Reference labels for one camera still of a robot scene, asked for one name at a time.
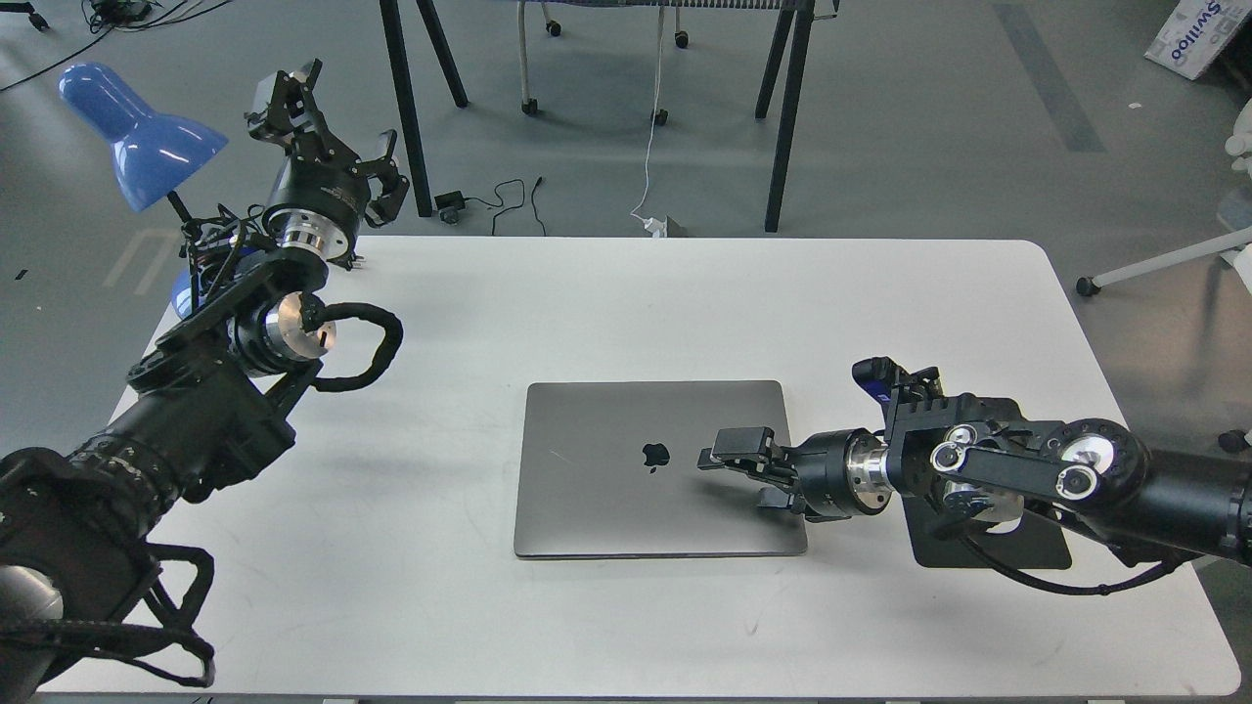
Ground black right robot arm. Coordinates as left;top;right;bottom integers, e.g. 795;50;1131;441
697;357;1251;596

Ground black power adapter cable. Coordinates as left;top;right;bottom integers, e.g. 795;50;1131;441
433;177;548;238

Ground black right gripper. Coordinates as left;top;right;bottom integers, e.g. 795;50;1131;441
696;426;864;520

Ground white cardboard box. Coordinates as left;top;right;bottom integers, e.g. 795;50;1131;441
1143;1;1251;80

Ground black cables on floor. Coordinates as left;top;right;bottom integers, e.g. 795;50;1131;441
0;0;235;96

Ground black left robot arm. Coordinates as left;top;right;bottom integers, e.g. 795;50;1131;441
1;60;409;703

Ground white charger cable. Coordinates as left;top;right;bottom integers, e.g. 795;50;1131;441
631;0;690;239

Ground white chair leg right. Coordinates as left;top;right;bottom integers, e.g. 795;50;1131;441
1075;225;1251;297

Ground white computer mouse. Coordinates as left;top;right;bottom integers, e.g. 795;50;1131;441
969;491;1025;535

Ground black trestle table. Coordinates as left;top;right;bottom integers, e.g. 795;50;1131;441
378;0;840;234

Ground black mouse pad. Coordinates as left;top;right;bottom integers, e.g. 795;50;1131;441
898;395;1073;570

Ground blue desk lamp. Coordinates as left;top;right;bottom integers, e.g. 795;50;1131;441
58;63;230;322

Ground rolling chair base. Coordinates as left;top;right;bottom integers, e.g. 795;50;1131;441
515;0;692;128

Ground grey laptop notebook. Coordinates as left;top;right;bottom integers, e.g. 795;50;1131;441
515;380;808;557

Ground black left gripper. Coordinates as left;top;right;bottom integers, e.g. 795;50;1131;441
245;59;409;246

